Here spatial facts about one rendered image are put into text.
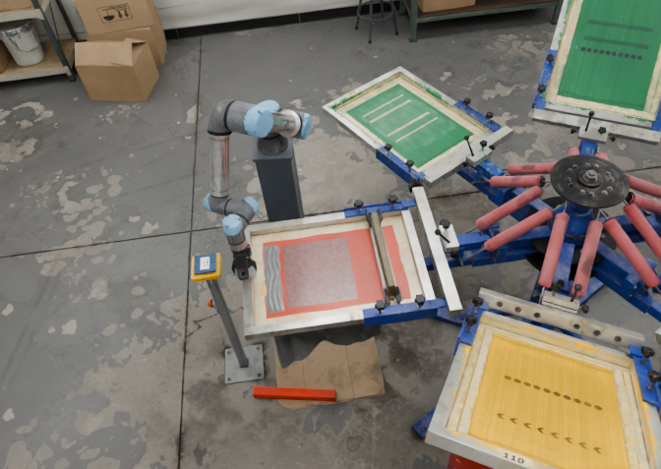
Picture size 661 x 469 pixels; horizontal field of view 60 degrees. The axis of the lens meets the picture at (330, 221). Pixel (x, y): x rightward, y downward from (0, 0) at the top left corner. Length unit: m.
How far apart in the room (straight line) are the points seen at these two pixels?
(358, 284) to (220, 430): 1.25
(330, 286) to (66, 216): 2.60
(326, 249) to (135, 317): 1.61
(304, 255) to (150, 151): 2.52
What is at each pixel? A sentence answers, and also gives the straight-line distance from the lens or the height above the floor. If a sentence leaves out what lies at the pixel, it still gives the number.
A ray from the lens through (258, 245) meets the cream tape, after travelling 2.65.
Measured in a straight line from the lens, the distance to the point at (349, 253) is 2.56.
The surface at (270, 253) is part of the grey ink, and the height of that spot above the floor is 0.96.
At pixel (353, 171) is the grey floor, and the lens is 4.29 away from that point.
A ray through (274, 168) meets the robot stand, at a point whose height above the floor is 1.13.
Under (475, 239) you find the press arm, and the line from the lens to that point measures 2.53.
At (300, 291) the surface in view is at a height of 0.96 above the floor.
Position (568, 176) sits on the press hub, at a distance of 2.49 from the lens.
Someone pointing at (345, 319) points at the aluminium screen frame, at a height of 0.99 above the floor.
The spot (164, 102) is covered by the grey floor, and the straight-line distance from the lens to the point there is 5.31.
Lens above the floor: 2.98
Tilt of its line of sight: 49 degrees down
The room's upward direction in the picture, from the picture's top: 6 degrees counter-clockwise
